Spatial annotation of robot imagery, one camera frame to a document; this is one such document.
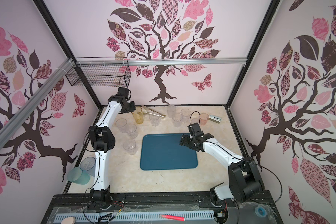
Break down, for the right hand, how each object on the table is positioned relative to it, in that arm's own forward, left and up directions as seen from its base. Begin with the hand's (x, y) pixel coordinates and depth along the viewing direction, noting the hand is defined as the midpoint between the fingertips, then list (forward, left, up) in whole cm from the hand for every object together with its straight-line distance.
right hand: (184, 142), depth 88 cm
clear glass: (+1, +37, -5) cm, 37 cm away
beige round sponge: (-39, +61, -7) cm, 73 cm away
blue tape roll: (-37, -37, -9) cm, 53 cm away
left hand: (+26, +38, +4) cm, 46 cm away
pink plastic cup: (+22, -17, -3) cm, 28 cm away
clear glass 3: (+29, -3, -5) cm, 29 cm away
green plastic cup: (-17, +67, -6) cm, 69 cm away
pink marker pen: (-39, +9, -8) cm, 41 cm away
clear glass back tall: (+31, +8, -2) cm, 32 cm away
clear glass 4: (+21, -10, -4) cm, 23 cm away
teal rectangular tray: (-2, +16, -8) cm, 18 cm away
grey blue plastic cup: (-14, +58, 0) cm, 59 cm away
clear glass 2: (+25, +22, -7) cm, 34 cm away
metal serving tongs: (+28, +18, -5) cm, 34 cm away
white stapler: (+24, -28, -7) cm, 38 cm away
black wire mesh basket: (+42, +58, +26) cm, 76 cm away
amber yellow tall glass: (+25, +34, -1) cm, 43 cm away
